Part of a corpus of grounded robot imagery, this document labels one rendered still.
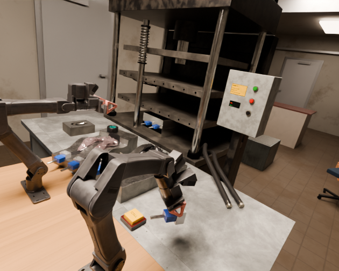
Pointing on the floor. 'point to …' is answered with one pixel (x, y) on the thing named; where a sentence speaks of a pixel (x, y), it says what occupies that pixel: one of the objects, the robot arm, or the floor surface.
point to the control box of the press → (246, 109)
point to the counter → (288, 123)
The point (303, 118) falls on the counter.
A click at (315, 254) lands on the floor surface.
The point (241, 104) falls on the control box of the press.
